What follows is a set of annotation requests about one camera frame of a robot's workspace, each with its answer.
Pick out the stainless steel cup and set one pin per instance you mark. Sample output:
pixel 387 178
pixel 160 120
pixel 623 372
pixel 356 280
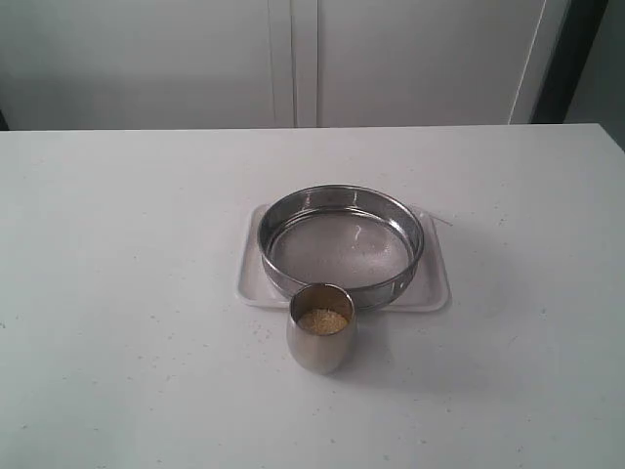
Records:
pixel 320 354

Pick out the white rectangular plastic tray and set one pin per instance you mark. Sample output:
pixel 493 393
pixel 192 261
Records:
pixel 428 292

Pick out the pile of beige rice grains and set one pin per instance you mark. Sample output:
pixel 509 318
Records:
pixel 322 322

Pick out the round steel mesh sieve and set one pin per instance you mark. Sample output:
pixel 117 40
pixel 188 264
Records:
pixel 364 241

